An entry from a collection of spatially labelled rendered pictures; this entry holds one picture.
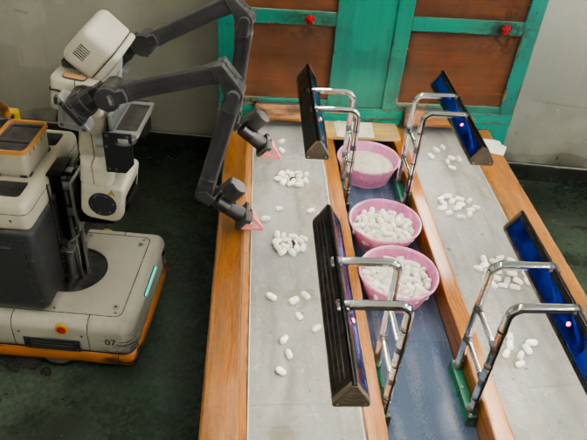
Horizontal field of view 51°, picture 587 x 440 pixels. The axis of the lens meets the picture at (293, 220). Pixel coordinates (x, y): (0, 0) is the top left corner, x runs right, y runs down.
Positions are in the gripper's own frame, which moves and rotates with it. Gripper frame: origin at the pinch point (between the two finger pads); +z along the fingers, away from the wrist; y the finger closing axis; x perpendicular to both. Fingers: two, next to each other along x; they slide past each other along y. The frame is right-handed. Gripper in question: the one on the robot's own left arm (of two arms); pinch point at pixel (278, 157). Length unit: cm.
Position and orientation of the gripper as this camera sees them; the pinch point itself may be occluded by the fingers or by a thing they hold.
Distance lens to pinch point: 248.3
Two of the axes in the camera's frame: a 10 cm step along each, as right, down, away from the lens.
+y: -0.4, -6.1, 7.9
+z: 7.1, 5.4, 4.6
